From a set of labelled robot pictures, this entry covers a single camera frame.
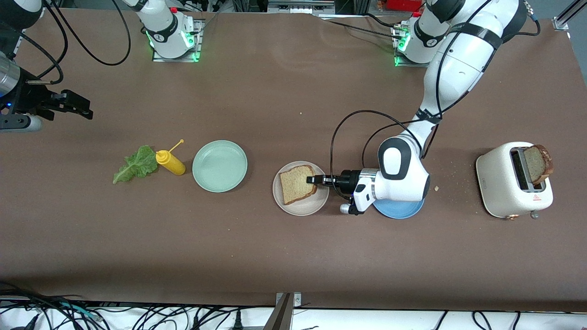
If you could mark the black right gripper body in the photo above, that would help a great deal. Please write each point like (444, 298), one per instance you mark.
(28, 98)

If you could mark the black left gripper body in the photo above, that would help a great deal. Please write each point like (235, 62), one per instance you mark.
(349, 179)

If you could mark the light crust bread slice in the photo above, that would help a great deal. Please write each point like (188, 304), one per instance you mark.
(296, 185)

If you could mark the green lettuce leaf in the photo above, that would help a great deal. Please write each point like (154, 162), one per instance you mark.
(140, 165)

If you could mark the yellow squeeze bottle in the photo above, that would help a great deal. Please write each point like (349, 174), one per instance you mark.
(172, 164)

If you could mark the beige plate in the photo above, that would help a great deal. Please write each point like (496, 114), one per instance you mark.
(302, 208)

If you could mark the blue plate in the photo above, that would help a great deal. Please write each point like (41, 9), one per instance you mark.
(399, 211)

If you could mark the green plate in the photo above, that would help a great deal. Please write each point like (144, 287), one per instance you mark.
(220, 166)

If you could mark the white toaster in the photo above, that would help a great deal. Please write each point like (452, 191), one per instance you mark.
(497, 183)

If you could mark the black power plug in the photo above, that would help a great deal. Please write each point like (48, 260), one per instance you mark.
(238, 321)

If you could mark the dark crust bread slice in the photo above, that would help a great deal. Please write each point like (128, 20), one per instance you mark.
(534, 165)

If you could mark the red box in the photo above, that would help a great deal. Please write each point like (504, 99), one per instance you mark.
(403, 4)

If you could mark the aluminium profile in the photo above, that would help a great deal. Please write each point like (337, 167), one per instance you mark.
(562, 23)

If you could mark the aluminium table edge rail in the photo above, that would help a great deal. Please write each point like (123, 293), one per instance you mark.
(18, 43)

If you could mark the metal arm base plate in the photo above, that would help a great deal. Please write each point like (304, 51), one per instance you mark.
(158, 57)
(403, 63)

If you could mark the small metal bracket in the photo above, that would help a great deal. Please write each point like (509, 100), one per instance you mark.
(297, 300)

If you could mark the grey metal post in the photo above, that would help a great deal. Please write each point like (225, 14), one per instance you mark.
(280, 316)

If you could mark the silver metal frame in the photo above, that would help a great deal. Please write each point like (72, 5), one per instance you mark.
(300, 7)

